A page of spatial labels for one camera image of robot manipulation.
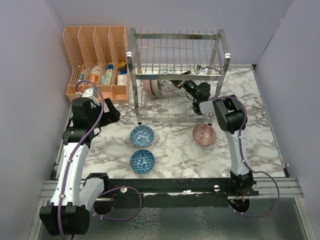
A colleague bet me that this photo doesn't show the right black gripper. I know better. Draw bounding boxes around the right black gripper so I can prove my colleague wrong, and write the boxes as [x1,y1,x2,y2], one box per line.
[165,71,200,101]

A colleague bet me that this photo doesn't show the pink circle pattern bowl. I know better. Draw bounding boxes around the pink circle pattern bowl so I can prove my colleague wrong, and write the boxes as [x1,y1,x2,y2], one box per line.
[157,66,176,87]

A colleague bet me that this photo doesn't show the brown patterned bowl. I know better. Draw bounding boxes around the brown patterned bowl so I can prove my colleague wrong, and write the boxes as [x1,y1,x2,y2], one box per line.
[149,80,162,97]

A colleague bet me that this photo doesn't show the red geometric bowl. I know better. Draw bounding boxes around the red geometric bowl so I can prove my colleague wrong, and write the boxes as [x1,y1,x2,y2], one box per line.
[192,123,217,146]

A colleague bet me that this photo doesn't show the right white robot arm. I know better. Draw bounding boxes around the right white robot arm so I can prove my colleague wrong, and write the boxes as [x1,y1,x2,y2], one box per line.
[170,80,253,196]

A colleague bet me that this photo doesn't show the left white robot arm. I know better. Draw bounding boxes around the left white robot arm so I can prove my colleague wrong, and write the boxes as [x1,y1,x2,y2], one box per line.
[39,97,120,238]

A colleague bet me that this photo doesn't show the steel dish rack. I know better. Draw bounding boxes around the steel dish rack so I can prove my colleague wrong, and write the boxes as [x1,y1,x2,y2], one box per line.
[126,28,231,125]

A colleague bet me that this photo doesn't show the orange white box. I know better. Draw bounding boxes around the orange white box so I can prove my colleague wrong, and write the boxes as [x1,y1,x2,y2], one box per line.
[88,64,101,85]

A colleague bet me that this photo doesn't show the small bottle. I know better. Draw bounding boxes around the small bottle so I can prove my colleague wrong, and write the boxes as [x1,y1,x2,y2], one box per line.
[77,72,86,83]

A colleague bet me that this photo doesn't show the green white box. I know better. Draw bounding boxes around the green white box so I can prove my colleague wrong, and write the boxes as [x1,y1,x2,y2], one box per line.
[101,63,114,85]

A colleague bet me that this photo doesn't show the white label box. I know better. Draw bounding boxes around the white label box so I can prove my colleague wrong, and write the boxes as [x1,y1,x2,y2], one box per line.
[117,74,127,86]

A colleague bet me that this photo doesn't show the yellow black item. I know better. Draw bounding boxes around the yellow black item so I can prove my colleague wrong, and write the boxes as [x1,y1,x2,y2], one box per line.
[117,61,127,72]

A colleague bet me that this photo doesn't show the peach desk organizer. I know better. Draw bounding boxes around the peach desk organizer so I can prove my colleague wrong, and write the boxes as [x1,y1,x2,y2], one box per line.
[62,26,131,104]

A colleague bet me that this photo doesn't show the blue floral bowl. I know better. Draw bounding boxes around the blue floral bowl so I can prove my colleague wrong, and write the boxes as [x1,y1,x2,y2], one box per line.
[130,125,155,148]

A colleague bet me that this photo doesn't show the blue triangle bowl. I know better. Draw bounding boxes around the blue triangle bowl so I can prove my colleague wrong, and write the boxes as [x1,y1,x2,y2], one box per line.
[130,149,156,174]

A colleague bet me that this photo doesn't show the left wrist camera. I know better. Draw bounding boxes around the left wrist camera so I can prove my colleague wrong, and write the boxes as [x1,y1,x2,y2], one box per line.
[76,87,98,99]

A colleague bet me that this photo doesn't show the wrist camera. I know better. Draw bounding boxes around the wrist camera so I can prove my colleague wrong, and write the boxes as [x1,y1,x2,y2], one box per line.
[76,87,98,99]
[195,64,207,72]

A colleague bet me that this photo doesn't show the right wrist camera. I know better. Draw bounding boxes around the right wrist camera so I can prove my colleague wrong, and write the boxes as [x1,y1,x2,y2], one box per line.
[195,64,207,72]

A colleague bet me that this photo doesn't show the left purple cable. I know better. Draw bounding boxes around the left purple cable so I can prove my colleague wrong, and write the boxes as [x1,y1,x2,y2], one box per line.
[57,79,143,240]

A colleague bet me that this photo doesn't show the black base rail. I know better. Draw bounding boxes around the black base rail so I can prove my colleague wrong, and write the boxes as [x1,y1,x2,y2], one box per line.
[94,176,259,209]

